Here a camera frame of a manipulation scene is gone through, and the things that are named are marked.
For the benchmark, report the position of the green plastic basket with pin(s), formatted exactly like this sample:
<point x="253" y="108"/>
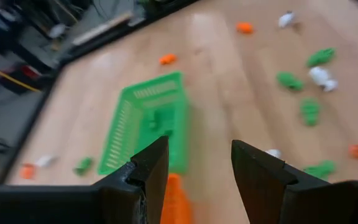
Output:
<point x="120" y="140"/>

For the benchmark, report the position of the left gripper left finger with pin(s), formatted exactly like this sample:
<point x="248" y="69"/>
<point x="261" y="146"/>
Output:
<point x="73" y="205"/>

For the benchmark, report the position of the green plastic skeleton toy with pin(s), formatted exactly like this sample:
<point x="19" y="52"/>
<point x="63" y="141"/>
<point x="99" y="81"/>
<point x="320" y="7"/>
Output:
<point x="83" y="165"/>
<point x="310" y="110"/>
<point x="158" y="119"/>
<point x="289" y="81"/>
<point x="320" y="57"/>
<point x="320" y="169"/>

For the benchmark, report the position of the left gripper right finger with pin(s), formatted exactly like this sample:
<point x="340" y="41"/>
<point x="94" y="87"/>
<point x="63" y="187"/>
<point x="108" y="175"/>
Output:
<point x="291" y="205"/>

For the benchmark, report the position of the white plastic skeleton toy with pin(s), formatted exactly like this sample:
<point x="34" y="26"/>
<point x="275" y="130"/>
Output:
<point x="322" y="79"/>
<point x="286" y="18"/>
<point x="45" y="160"/>
<point x="273" y="153"/>

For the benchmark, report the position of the orange plastic basket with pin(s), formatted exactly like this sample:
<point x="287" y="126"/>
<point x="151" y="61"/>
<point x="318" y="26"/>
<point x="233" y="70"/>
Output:
<point x="176" y="202"/>

